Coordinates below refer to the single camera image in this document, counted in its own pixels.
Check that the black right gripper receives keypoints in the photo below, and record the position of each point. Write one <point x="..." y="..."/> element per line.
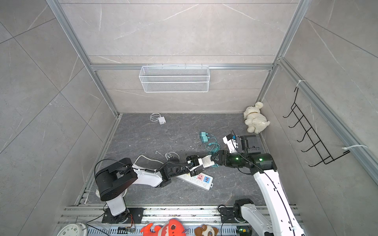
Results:
<point x="223" y="160"/>

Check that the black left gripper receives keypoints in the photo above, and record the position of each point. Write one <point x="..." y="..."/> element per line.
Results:
<point x="195" y="156"/>

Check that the white USB charger adapter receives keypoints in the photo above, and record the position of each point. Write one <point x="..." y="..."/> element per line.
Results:
<point x="206" y="161"/>

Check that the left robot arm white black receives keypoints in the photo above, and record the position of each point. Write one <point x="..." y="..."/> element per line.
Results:
<point x="113" y="180"/>

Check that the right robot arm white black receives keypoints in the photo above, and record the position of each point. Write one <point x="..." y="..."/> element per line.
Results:
<point x="282" y="221"/>

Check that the white power strip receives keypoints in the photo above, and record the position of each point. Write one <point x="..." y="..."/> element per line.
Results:
<point x="201" y="180"/>

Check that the white plush bear toy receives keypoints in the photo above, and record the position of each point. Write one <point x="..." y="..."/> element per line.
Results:
<point x="255" y="121"/>

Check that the red plush toy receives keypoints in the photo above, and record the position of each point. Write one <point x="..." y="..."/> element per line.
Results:
<point x="172" y="228"/>

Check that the brown dog plush toy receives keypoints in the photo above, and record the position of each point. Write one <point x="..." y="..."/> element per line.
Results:
<point x="206" y="230"/>

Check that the white alarm clock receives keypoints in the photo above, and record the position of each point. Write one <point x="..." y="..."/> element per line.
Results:
<point x="76" y="229"/>

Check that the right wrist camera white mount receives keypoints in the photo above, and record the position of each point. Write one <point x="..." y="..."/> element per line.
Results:
<point x="232" y="142"/>

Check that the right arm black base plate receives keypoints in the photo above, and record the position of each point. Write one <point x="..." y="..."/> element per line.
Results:
<point x="227" y="215"/>

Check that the white wire mesh basket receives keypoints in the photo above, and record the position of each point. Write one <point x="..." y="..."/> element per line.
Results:
<point x="170" y="79"/>

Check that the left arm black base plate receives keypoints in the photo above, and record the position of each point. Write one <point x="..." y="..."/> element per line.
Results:
<point x="130" y="215"/>

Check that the black wire hook rack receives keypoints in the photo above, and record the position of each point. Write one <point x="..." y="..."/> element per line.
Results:
<point x="311" y="135"/>

